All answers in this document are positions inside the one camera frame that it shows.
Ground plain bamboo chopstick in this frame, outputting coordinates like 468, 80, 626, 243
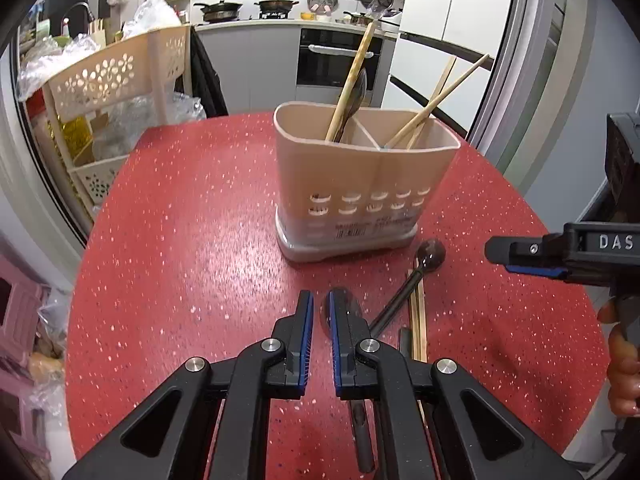
416, 278, 428, 362

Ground stamped bamboo chopstick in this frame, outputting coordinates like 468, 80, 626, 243
406, 268, 428, 426

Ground blue wooden chopstick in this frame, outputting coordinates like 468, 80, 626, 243
385, 53, 490, 150

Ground brown spoon black handle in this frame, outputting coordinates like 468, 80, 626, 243
333, 68, 368, 143

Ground yellow patterned chopstick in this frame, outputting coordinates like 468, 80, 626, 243
324, 21, 376, 142

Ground dark brown spoon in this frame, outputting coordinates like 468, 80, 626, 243
323, 287, 375, 474

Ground right hand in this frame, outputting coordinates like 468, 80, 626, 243
598, 300, 640, 418

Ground pink plastic stool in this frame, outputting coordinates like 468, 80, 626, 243
1, 257, 50, 460

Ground beige utensil holder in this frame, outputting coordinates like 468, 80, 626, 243
273, 102, 461, 262

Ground wooden chopstick in holder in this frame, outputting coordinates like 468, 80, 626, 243
407, 55, 457, 150

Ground black built-in oven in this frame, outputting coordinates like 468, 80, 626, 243
296, 27, 363, 88

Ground black jacket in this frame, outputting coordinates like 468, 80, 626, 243
190, 27, 229, 118

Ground cream perforated storage rack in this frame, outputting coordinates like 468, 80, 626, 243
42, 25, 205, 219

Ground black wok on stove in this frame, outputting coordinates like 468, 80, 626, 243
256, 0, 298, 14

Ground clear plastic bag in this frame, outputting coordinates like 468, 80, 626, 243
122, 0, 181, 39

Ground black frying pan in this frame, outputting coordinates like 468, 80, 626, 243
195, 1, 242, 24

